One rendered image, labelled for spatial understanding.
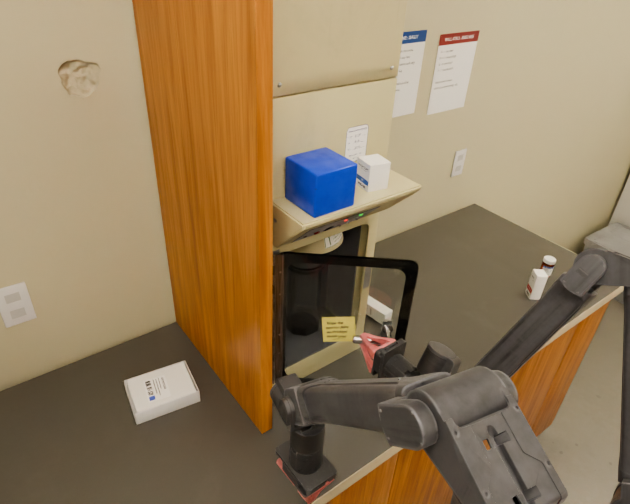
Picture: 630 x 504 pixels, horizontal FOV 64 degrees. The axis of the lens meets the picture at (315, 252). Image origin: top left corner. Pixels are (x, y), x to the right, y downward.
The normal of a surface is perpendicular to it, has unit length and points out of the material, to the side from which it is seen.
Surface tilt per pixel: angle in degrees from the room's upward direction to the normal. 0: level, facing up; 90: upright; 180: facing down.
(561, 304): 73
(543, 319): 67
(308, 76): 90
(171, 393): 0
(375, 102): 90
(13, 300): 90
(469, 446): 25
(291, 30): 90
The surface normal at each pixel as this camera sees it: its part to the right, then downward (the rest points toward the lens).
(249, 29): -0.80, 0.30
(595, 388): 0.05, -0.83
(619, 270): -0.62, -0.01
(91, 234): 0.60, 0.47
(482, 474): 0.25, -0.54
